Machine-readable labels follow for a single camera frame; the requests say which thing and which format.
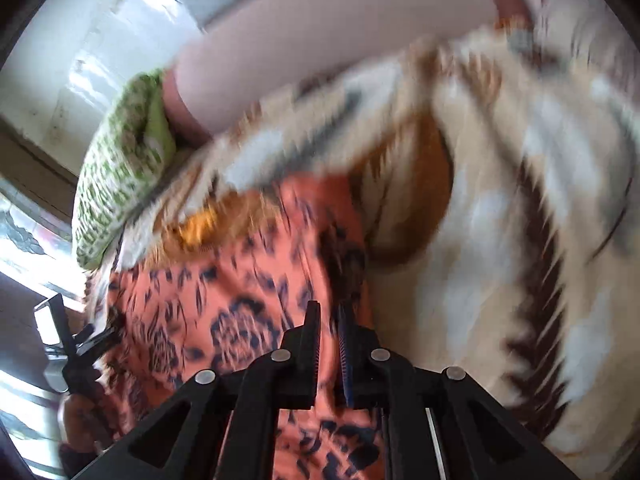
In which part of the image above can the orange floral garment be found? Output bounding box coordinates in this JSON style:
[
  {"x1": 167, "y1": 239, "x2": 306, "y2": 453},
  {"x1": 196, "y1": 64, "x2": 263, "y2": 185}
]
[{"x1": 85, "y1": 175, "x2": 396, "y2": 480}]

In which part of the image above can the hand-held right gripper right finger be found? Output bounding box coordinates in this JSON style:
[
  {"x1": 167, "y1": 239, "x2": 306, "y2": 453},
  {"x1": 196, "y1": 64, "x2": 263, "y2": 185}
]
[{"x1": 339, "y1": 304, "x2": 567, "y2": 480}]

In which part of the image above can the green patterned pillow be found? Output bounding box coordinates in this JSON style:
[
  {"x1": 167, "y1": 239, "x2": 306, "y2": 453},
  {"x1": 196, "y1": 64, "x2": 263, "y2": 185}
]
[{"x1": 72, "y1": 67, "x2": 179, "y2": 269}]

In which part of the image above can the pink padded headboard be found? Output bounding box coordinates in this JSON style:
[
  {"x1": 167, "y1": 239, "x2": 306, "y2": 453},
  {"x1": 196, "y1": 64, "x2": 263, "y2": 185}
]
[{"x1": 165, "y1": 0, "x2": 551, "y2": 148}]

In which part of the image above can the wooden framed stained glass window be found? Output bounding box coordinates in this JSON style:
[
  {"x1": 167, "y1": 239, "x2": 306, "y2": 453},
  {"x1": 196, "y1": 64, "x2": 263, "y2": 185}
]
[{"x1": 0, "y1": 120, "x2": 88, "y2": 461}]

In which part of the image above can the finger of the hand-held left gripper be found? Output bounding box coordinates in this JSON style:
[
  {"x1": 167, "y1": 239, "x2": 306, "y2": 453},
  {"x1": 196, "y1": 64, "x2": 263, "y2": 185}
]
[{"x1": 74, "y1": 325, "x2": 122, "y2": 362}]

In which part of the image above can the leaf-printed quilted blanket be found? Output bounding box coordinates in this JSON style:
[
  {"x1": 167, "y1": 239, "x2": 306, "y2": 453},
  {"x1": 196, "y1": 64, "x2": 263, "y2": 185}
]
[{"x1": 125, "y1": 10, "x2": 640, "y2": 461}]

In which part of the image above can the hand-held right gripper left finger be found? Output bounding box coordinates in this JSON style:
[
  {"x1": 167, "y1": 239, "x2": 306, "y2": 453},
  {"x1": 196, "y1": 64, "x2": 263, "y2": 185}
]
[{"x1": 75, "y1": 301, "x2": 321, "y2": 480}]

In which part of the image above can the person's left hand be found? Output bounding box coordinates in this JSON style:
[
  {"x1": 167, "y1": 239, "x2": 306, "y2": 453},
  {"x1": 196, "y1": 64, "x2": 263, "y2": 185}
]
[{"x1": 57, "y1": 392, "x2": 117, "y2": 466}]

